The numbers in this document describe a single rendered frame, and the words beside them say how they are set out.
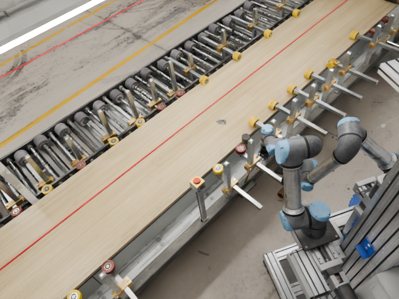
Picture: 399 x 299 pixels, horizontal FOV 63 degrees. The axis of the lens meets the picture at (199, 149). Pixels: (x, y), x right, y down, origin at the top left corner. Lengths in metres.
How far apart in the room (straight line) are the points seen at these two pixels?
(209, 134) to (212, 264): 1.17
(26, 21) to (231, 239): 2.45
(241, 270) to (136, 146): 1.40
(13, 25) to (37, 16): 0.08
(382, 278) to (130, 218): 1.51
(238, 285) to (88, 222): 1.38
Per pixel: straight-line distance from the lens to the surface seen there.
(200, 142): 2.58
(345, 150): 1.85
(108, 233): 2.33
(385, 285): 1.86
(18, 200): 2.84
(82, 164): 2.72
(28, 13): 1.31
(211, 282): 3.01
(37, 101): 5.03
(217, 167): 2.41
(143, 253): 2.51
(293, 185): 1.73
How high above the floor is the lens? 2.90
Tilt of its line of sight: 52 degrees down
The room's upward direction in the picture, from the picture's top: 9 degrees counter-clockwise
